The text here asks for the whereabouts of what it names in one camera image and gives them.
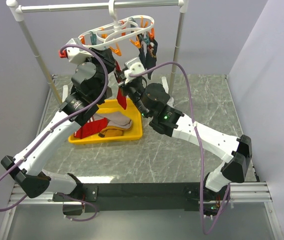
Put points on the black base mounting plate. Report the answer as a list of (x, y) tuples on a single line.
[(100, 197)]

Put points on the dark navy hanging sock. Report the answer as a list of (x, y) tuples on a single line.
[(148, 58)]

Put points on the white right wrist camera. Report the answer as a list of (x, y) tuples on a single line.
[(132, 67)]

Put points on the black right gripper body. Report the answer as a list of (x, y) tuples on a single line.
[(135, 90)]

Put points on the aluminium rail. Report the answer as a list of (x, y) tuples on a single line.
[(247, 192)]

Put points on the red penguin sock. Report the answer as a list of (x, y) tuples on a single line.
[(121, 99)]

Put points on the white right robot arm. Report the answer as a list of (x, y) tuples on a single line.
[(152, 102)]

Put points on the white clip hanger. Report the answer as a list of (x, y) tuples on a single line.
[(138, 29)]

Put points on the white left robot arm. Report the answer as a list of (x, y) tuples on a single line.
[(89, 91)]

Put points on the yellow plastic bin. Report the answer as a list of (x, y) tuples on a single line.
[(110, 106)]

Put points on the brown striped grey sock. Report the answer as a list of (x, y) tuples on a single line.
[(115, 120)]

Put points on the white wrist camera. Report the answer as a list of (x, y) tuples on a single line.
[(74, 55), (132, 67)]

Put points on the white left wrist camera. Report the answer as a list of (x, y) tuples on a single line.
[(74, 55)]

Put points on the white and silver drying rack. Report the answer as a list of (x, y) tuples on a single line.
[(18, 11)]

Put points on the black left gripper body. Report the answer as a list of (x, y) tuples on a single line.
[(110, 65)]

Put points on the mustard yellow sock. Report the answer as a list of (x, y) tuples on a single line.
[(111, 132)]

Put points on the red sock with stripes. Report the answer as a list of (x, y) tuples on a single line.
[(91, 128)]

